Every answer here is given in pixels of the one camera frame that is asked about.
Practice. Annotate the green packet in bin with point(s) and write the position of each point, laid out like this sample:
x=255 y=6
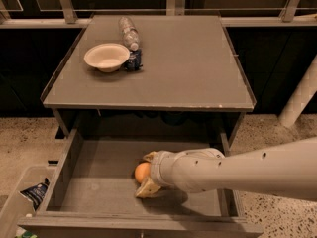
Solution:
x=23 y=233

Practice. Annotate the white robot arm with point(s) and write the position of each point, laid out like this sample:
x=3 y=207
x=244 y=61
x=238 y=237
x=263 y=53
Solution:
x=288 y=170

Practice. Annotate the metal window frame rail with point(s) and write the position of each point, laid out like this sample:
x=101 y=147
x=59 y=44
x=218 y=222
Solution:
x=231 y=13

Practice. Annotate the grey cabinet with counter top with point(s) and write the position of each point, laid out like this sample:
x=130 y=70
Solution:
x=188 y=65

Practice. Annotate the clear plastic water bottle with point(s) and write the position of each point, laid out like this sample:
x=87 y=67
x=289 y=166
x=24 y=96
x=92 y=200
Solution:
x=130 y=34

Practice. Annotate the blue snack bag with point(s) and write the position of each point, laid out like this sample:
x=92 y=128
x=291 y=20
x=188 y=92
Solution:
x=36 y=193

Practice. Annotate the orange fruit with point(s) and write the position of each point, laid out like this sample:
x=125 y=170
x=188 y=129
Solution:
x=142 y=170

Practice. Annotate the clear plastic storage bin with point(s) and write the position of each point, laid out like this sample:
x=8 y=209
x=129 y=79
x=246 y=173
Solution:
x=17 y=206

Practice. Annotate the small dark blue can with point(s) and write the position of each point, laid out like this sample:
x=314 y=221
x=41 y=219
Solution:
x=134 y=62

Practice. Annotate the white paper bowl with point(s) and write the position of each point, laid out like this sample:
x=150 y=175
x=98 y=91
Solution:
x=107 y=57

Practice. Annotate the open grey top drawer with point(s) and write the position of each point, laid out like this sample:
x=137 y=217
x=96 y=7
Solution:
x=92 y=195

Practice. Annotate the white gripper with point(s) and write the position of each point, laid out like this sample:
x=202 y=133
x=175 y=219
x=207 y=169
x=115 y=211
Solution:
x=157 y=169

